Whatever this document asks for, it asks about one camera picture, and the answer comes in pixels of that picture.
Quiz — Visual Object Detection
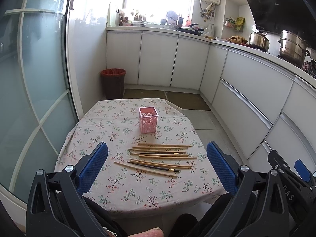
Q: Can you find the steel stock pot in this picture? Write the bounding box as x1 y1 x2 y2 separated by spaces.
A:
278 31 310 69

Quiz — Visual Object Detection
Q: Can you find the pink perforated utensil holder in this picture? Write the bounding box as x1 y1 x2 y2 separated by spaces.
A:
138 106 159 134

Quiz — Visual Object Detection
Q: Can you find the frosted glass sliding door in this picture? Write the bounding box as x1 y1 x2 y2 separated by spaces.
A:
1 0 78 209

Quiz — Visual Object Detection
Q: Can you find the black frying pan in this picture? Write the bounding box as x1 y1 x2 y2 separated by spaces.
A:
177 23 205 36

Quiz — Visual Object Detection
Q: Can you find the person's hand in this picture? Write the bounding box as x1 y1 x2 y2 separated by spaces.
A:
129 227 164 237

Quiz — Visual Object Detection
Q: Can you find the steel kettle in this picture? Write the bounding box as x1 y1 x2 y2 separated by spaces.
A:
248 31 270 52

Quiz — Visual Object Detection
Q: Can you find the brown trash bin red liner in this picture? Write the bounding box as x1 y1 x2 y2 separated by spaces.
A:
100 68 126 100

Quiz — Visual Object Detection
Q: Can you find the brown floor mat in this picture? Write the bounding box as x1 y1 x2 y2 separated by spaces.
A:
166 91 211 111
123 89 167 100

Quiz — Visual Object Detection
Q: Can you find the black range hood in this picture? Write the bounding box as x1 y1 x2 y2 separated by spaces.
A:
247 0 315 49

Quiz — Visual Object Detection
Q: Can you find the floral tablecloth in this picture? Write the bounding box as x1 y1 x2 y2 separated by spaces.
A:
55 98 225 216

